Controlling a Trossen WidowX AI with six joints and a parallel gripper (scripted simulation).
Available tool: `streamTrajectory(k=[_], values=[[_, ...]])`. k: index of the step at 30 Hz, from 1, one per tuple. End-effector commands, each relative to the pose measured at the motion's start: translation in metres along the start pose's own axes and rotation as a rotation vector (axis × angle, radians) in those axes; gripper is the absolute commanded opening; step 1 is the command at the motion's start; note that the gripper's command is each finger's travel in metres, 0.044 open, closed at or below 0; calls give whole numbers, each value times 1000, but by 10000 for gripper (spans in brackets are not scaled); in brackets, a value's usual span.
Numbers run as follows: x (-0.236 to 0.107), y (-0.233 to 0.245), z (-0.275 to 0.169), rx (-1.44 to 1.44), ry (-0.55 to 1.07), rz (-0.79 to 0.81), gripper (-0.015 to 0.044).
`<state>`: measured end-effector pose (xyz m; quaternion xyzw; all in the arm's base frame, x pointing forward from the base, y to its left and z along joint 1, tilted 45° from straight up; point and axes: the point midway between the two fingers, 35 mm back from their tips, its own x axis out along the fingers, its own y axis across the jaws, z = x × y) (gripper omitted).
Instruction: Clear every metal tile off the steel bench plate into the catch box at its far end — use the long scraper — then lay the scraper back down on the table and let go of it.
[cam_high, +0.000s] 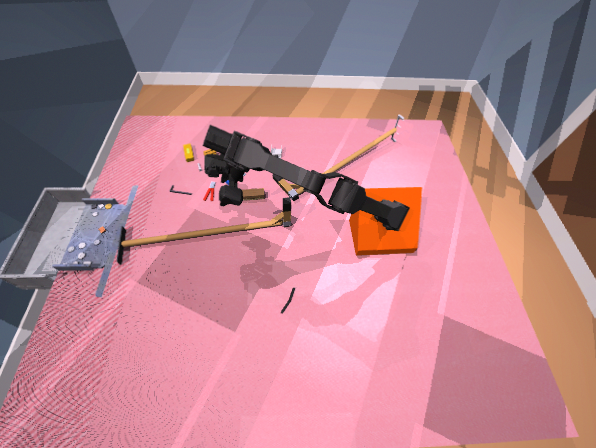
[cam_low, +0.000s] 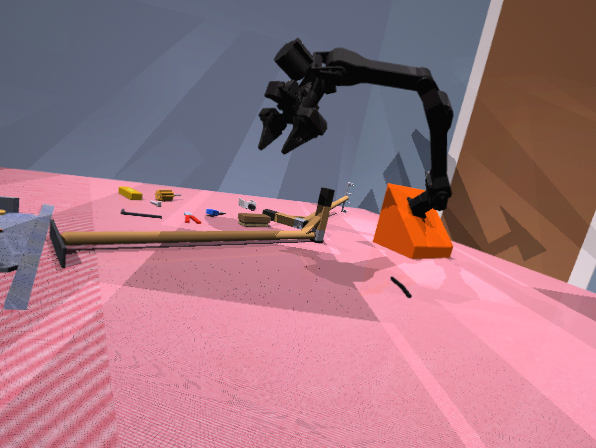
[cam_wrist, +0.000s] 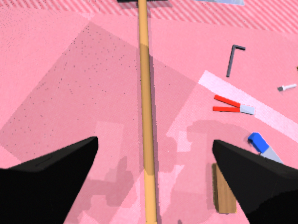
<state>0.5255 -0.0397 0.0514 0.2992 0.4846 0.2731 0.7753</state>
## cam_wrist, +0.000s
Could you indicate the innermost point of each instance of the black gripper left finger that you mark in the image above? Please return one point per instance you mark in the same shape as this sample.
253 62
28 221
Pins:
42 190

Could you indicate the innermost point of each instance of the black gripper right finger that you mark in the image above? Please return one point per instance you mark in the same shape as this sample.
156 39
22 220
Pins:
266 190

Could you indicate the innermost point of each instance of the dark grey l-shaped rod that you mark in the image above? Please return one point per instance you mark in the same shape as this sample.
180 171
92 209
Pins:
231 57

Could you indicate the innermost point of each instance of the red-handled pliers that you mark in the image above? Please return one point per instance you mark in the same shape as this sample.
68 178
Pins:
240 107

